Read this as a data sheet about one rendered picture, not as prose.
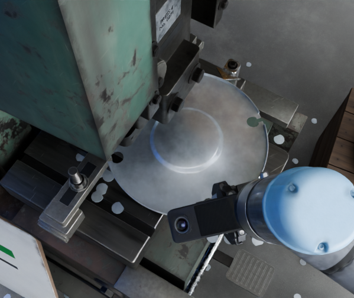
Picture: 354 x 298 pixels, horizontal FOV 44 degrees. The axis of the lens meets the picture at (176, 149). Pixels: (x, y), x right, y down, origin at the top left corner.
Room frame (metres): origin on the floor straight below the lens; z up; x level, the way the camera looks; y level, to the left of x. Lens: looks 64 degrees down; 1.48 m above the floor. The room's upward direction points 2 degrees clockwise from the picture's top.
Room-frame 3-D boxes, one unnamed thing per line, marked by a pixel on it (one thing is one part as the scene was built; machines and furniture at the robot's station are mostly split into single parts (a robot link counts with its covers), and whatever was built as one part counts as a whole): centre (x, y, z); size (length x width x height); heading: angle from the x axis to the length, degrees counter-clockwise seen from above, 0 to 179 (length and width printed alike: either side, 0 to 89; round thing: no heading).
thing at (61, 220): (0.27, 0.17, 0.76); 0.17 x 0.06 x 0.10; 152
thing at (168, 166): (0.36, -0.02, 0.78); 0.29 x 0.29 x 0.01
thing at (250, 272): (0.35, -0.03, 0.14); 0.59 x 0.10 x 0.05; 62
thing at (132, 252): (0.42, 0.09, 0.68); 0.45 x 0.30 x 0.06; 152
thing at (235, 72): (0.51, -0.10, 0.75); 0.03 x 0.03 x 0.10; 62
